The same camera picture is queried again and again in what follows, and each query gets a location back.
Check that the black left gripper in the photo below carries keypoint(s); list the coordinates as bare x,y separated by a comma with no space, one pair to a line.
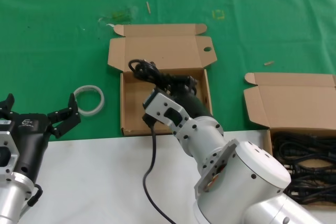
31,140

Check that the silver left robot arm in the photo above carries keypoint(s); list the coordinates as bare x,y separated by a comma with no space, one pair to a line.
11,197

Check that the clear tape roll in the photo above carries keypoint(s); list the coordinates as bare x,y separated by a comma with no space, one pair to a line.
101,103

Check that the thin wooden stick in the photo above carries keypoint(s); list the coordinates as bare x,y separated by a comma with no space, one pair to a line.
148,7

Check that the small wood chip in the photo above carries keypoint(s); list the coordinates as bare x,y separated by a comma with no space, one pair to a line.
269,63

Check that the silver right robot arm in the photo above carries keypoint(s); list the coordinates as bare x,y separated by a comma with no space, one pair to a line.
249,171

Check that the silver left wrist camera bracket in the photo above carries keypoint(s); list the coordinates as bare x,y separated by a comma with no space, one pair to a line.
6,140

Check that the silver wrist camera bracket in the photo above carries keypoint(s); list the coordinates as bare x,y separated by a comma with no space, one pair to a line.
160,106
6,140

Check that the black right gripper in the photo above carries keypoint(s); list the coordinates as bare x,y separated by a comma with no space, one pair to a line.
194,106

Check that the green table cloth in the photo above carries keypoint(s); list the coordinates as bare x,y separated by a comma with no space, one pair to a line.
39,51

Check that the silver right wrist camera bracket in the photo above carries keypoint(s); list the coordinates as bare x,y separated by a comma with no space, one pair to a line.
160,106

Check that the open cardboard box with hole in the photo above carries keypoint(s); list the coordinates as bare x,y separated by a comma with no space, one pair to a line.
162,51

